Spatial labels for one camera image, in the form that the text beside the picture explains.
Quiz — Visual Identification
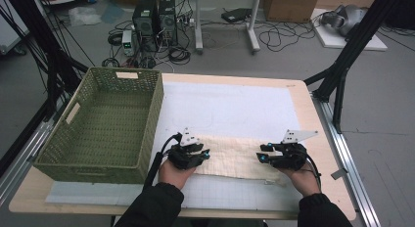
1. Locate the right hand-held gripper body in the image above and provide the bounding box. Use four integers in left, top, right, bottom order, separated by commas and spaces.
269, 129, 319, 171

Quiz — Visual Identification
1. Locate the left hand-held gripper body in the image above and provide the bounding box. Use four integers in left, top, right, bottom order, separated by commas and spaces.
167, 127, 201, 170

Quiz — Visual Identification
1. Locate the cream printed baby garment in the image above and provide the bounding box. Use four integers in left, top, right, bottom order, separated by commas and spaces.
194, 134, 287, 186

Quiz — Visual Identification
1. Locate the green woven basket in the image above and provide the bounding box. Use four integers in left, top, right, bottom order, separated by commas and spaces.
33, 67, 164, 185

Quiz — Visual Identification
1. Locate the person's left hand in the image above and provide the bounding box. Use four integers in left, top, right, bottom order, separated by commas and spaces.
159, 159, 196, 190

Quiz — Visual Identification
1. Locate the person's right hand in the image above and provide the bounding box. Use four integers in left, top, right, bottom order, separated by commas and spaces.
280, 167, 322, 198

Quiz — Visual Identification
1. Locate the white grid mat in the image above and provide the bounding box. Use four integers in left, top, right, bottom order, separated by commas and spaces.
45, 81, 322, 211

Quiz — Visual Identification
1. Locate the white desk leg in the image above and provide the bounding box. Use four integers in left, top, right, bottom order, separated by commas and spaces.
247, 0, 262, 55
194, 0, 204, 55

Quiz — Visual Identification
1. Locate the white floor board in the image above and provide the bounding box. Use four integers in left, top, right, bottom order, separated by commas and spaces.
311, 8, 389, 52

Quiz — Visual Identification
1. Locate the grey power supply unit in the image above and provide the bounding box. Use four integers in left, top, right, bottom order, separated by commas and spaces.
121, 29, 135, 57

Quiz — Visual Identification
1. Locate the slim black computer tower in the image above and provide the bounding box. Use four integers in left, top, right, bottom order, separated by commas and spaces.
159, 0, 179, 47

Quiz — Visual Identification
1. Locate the black flat device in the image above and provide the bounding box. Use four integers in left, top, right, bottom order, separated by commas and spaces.
220, 7, 253, 24

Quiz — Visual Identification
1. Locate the large black computer tower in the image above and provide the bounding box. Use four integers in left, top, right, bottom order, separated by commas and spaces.
132, 0, 160, 52

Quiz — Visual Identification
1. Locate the large cardboard box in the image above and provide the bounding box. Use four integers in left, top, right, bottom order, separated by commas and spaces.
263, 0, 321, 23

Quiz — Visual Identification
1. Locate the grey rounded device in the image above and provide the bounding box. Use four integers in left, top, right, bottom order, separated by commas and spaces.
321, 4, 368, 37

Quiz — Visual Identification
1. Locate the clear plastic bag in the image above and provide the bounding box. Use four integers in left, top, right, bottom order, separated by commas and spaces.
68, 6, 102, 27

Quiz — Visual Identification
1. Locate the white cabinet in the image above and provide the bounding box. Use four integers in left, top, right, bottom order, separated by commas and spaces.
0, 0, 30, 55

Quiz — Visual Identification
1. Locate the right hand-held gripper cable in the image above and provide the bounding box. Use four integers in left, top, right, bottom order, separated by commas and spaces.
304, 155, 323, 191

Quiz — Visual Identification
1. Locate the hand-held gripper cable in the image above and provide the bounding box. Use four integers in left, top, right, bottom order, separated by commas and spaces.
143, 132, 183, 191
304, 155, 323, 191

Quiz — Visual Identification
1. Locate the left hand-held gripper cable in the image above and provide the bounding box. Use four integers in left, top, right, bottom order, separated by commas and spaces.
143, 132, 183, 191

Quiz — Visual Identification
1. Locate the small grey bracket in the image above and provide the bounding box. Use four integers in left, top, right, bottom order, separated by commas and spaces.
330, 167, 349, 181

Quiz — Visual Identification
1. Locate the aluminium rail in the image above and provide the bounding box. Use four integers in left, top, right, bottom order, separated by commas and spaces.
312, 96, 381, 227
0, 120, 57, 205

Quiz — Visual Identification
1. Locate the coiled black cable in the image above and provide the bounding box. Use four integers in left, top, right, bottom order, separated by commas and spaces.
167, 45, 192, 66

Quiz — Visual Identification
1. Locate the tangle of black floor cables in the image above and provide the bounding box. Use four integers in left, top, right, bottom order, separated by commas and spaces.
257, 20, 324, 53

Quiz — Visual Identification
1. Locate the black metal frame stand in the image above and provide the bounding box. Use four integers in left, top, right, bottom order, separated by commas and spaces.
302, 0, 415, 134
0, 0, 89, 176

